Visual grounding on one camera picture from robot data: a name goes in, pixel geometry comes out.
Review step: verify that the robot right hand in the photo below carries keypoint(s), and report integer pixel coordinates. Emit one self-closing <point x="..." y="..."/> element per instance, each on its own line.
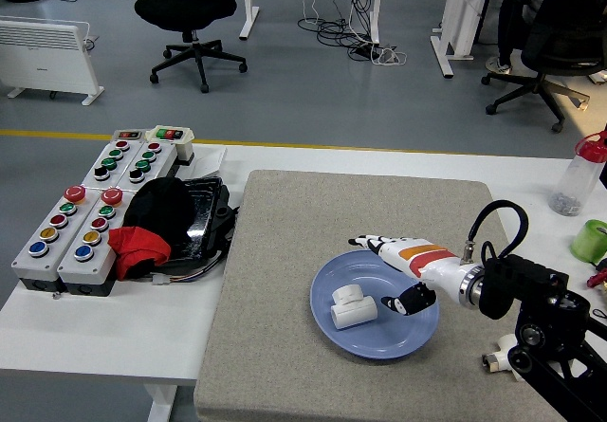
<point x="427" y="256"/>

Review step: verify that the plain white tee pipe fitting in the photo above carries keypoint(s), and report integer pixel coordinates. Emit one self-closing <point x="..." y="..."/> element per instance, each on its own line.
<point x="355" y="315"/>

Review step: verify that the white tee fitting metal thread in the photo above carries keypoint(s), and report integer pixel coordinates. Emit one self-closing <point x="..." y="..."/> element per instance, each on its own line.
<point x="498" y="358"/>

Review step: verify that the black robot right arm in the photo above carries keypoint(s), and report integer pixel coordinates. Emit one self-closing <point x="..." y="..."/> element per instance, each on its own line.
<point x="545" y="289"/>

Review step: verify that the blue round plate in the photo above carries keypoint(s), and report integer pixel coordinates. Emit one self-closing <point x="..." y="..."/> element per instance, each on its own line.
<point x="370" y="341"/>

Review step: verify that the grey-brown mat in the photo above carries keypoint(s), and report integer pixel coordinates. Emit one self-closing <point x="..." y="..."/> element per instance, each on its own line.
<point x="355" y="213"/>

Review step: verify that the green tape roll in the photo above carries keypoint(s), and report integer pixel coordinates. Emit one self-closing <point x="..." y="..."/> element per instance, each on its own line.
<point x="585" y="246"/>

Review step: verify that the clear bottle red cap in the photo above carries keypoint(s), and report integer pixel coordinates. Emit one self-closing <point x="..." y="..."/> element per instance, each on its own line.
<point x="576" y="180"/>

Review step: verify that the glossy black tray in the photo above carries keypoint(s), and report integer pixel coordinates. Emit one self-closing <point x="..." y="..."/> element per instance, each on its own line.
<point x="206" y="213"/>

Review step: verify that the white paper sheet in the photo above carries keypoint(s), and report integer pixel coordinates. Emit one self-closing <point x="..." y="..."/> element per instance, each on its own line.
<point x="208" y="159"/>

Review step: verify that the seated person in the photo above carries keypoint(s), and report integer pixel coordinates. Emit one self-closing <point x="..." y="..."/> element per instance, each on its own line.
<point x="509" y="28"/>

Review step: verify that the white desk leg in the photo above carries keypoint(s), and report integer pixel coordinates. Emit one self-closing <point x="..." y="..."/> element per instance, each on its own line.
<point x="377" y="9"/>
<point x="249" y="19"/>

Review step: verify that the black swivel chair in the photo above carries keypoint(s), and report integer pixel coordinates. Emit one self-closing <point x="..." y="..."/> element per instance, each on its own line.
<point x="564" y="38"/>

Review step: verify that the black cloth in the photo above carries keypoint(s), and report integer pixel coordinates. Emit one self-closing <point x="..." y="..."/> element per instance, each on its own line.
<point x="161" y="208"/>

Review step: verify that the four-button control box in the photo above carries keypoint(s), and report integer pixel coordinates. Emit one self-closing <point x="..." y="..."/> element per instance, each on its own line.
<point x="159" y="168"/>
<point x="95" y="161"/>

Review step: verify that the red cloth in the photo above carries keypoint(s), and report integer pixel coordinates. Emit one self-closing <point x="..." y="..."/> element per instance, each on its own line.
<point x="137" y="246"/>

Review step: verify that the white table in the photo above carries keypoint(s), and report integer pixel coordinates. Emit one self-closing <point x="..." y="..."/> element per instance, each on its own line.
<point x="142" y="327"/>

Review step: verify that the five-button control box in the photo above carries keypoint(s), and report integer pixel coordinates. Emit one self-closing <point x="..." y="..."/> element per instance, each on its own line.
<point x="97" y="265"/>
<point x="28" y="263"/>

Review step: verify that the black office chair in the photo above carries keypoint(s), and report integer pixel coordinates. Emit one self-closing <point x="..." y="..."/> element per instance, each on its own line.
<point x="185" y="9"/>

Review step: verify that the small metal bolt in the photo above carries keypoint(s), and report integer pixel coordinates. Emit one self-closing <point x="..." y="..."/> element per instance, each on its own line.
<point x="57" y="295"/>

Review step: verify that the yellow floor tape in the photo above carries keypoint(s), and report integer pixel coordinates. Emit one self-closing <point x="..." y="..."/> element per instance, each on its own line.
<point x="47" y="134"/>

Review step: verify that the white panel heater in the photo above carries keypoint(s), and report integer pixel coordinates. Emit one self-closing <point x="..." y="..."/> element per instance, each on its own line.
<point x="42" y="61"/>

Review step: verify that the white desk frame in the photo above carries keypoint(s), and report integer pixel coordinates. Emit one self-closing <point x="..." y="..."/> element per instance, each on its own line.
<point x="453" y="23"/>

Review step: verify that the cream switch box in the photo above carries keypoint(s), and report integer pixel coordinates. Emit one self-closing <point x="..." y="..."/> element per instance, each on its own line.
<point x="182" y="147"/>

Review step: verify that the small grey switch box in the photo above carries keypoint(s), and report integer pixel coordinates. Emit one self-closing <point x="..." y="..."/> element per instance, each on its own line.
<point x="118" y="135"/>

